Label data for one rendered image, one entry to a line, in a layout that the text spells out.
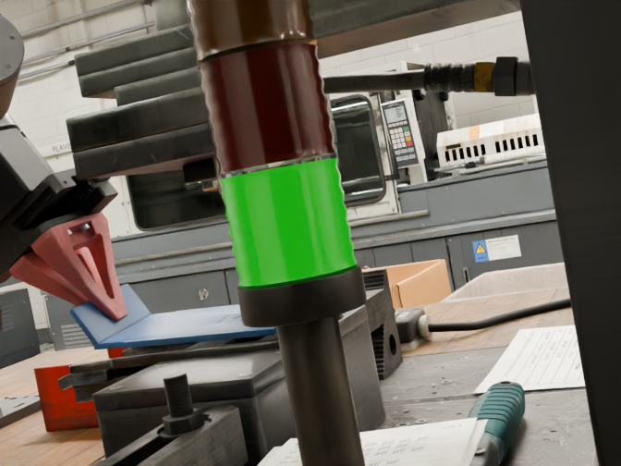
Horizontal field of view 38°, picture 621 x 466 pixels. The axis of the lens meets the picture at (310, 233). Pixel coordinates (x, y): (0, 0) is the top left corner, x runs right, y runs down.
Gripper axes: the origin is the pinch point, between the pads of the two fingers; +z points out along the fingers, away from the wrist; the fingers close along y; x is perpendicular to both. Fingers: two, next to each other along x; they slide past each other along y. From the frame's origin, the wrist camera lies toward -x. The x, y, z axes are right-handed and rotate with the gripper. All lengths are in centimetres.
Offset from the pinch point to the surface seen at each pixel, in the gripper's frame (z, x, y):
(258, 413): 11.0, -12.4, 12.3
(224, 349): 7.2, -5.0, 8.4
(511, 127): 4, 476, -47
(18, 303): -143, 545, -470
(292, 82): 2.8, -27.2, 30.0
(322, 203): 6.1, -27.3, 28.3
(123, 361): 3.6, -5.0, 2.0
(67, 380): 2.3, -5.9, -1.8
